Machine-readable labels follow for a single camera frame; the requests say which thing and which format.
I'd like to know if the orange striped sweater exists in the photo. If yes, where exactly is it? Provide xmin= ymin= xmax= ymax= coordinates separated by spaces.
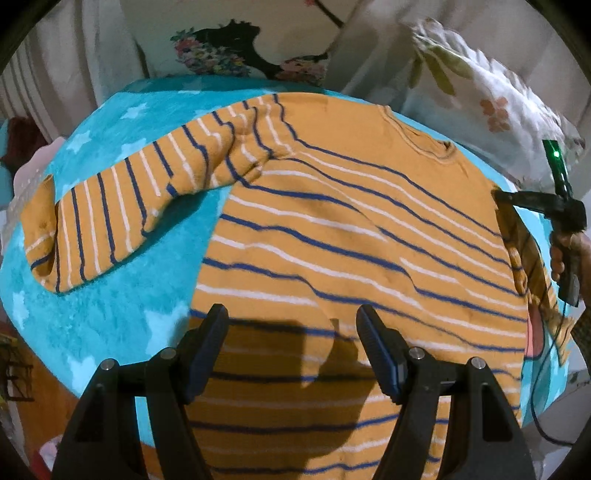
xmin=21 ymin=93 xmax=556 ymax=479

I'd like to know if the pink folded clothes pile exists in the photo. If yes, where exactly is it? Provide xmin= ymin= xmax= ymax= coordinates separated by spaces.
xmin=1 ymin=137 xmax=66 ymax=253

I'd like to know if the right hand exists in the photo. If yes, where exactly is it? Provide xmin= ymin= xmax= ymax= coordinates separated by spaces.
xmin=550 ymin=231 xmax=591 ymax=307

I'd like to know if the turquoise star cartoon blanket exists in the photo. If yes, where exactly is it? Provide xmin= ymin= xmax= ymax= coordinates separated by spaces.
xmin=1 ymin=77 xmax=569 ymax=457

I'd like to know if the white leaf print pillow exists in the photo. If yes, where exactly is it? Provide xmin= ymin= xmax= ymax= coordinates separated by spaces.
xmin=331 ymin=0 xmax=587 ymax=190

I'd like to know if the dark red cloth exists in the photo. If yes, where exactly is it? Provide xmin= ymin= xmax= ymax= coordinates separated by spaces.
xmin=1 ymin=117 xmax=47 ymax=175

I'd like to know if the white bird print cushion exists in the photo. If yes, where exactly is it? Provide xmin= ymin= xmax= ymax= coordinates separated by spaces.
xmin=121 ymin=0 xmax=359 ymax=86

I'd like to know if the beige curtain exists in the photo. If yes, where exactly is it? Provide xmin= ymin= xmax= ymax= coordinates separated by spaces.
xmin=1 ymin=1 xmax=147 ymax=141

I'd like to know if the black cable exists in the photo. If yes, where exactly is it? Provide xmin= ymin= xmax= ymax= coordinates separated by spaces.
xmin=529 ymin=299 xmax=576 ymax=447

